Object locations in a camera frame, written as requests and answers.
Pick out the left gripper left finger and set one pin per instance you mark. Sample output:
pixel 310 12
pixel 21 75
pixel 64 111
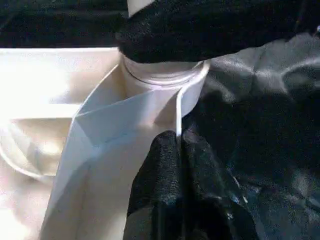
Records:
pixel 155 190

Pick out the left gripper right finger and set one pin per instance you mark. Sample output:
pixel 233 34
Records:
pixel 212 200

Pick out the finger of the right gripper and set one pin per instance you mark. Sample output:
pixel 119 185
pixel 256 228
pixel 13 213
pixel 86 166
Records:
pixel 200 32

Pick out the white plastic table leg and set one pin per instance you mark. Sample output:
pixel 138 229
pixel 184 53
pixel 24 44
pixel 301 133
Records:
pixel 160 72

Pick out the white plastic table top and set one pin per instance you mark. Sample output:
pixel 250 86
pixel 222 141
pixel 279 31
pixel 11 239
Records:
pixel 75 100

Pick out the black mat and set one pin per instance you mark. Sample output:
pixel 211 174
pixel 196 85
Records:
pixel 262 100

